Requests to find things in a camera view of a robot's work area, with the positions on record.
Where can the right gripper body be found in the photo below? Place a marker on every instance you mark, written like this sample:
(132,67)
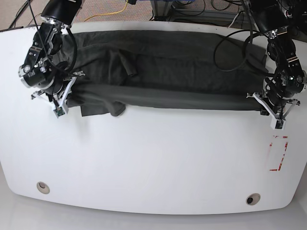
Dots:
(55,90)

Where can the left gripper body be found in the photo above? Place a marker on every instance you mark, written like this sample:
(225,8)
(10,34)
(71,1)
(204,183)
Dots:
(277,106)

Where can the dark grey t-shirt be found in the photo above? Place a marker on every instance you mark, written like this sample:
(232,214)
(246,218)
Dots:
(160,69)

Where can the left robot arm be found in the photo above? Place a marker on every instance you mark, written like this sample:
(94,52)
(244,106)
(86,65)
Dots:
(289,77)

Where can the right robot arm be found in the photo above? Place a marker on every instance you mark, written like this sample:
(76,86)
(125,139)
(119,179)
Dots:
(38,65)

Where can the red tape rectangle marking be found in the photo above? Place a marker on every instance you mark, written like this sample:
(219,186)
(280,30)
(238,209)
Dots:
(277,151)

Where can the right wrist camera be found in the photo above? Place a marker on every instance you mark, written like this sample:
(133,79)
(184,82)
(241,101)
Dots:
(60,111)

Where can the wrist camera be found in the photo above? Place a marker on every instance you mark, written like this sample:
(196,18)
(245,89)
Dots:
(60,111)
(278,124)

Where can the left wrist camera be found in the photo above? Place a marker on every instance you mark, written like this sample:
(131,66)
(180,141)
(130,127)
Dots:
(278,124)

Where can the right table cable grommet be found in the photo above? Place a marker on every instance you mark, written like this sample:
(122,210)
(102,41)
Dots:
(253,199)

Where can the table cable grommet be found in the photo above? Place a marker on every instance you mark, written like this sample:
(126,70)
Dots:
(253,199)
(43,188)

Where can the left table cable grommet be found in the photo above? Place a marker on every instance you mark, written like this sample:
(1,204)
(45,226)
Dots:
(43,188)

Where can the aluminium frame stand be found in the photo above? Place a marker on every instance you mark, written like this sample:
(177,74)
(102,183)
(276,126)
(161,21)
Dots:
(227,13)

